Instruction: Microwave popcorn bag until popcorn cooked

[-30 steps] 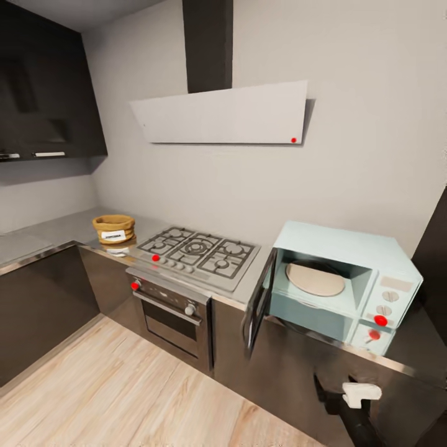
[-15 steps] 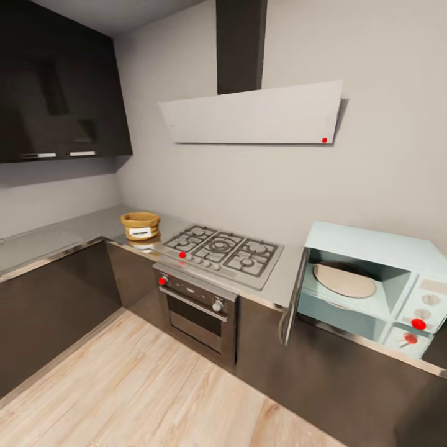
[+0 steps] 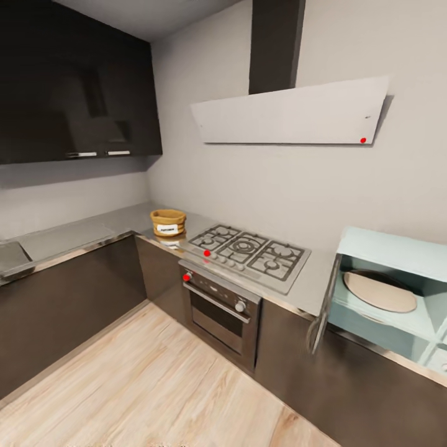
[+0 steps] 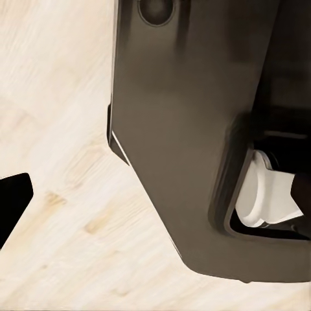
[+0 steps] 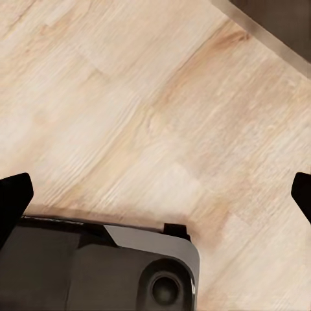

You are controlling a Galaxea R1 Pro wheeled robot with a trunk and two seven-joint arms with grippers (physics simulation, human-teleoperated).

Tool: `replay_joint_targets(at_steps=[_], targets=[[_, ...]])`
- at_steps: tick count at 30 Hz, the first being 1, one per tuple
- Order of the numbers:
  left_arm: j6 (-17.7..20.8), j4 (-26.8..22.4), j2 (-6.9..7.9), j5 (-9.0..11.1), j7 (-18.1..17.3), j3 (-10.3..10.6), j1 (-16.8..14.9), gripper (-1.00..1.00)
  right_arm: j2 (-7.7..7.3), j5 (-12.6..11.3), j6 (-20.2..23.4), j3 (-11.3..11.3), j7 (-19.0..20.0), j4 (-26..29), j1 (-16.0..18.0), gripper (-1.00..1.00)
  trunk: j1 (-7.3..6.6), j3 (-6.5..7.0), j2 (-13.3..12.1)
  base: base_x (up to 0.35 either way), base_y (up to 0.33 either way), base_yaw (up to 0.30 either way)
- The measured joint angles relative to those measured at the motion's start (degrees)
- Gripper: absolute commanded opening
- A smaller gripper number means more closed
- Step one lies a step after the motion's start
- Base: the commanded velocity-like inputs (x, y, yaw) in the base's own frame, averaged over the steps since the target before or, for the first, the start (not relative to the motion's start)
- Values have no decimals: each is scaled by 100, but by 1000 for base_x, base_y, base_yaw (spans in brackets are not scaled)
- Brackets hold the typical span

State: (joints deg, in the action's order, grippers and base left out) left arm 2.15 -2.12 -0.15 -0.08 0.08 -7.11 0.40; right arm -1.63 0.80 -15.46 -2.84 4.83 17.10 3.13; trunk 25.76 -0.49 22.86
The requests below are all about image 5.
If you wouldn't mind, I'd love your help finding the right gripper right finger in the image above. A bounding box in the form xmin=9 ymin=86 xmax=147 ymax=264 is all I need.
xmin=291 ymin=172 xmax=311 ymax=223

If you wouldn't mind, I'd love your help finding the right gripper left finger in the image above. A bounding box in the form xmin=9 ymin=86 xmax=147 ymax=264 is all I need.
xmin=0 ymin=172 xmax=34 ymax=249

